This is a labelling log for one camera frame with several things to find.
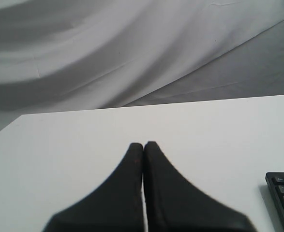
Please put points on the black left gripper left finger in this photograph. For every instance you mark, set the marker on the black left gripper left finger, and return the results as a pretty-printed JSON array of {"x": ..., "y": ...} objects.
[{"x": 115, "y": 206}]

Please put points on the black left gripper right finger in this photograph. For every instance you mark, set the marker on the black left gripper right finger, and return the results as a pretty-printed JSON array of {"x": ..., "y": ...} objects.
[{"x": 173, "y": 204}]

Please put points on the white backdrop cloth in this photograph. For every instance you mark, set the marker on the white backdrop cloth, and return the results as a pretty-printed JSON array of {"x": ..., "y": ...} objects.
[{"x": 70, "y": 55}]

